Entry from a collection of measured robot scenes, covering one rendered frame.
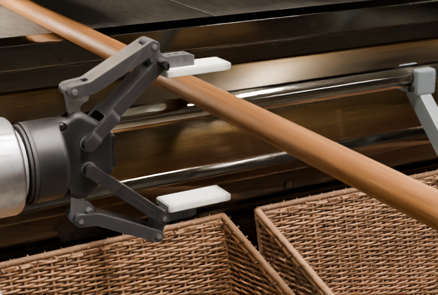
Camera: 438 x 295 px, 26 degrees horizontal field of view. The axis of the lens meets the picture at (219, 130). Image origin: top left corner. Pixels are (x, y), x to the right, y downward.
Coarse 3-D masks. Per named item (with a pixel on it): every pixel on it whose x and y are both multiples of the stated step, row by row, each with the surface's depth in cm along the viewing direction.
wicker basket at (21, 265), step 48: (144, 240) 156; (192, 240) 161; (240, 240) 158; (0, 288) 145; (48, 288) 148; (96, 288) 152; (144, 288) 156; (192, 288) 160; (240, 288) 162; (288, 288) 148
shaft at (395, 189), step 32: (0, 0) 167; (64, 32) 141; (96, 32) 134; (192, 96) 108; (224, 96) 103; (256, 128) 97; (288, 128) 93; (320, 160) 88; (352, 160) 84; (384, 192) 80; (416, 192) 77
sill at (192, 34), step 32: (384, 0) 176; (416, 0) 176; (128, 32) 149; (160, 32) 151; (192, 32) 154; (224, 32) 156; (256, 32) 159; (288, 32) 162; (320, 32) 166; (0, 64) 140; (32, 64) 142; (64, 64) 144
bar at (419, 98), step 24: (360, 72) 126; (384, 72) 127; (408, 72) 129; (432, 72) 129; (240, 96) 117; (264, 96) 118; (288, 96) 120; (312, 96) 122; (336, 96) 124; (408, 96) 132; (24, 120) 105; (120, 120) 109; (144, 120) 111; (168, 120) 113; (192, 120) 115; (432, 120) 128; (432, 144) 129
